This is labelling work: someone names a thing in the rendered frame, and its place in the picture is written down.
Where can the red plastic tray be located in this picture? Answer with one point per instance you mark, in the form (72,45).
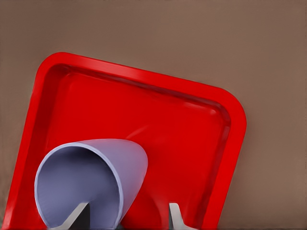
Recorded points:
(148,107)

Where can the lavender plastic cup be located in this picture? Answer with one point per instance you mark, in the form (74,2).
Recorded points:
(79,177)

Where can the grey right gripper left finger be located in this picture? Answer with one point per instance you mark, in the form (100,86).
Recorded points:
(78,216)

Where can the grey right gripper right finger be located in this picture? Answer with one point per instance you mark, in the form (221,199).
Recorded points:
(175,216)

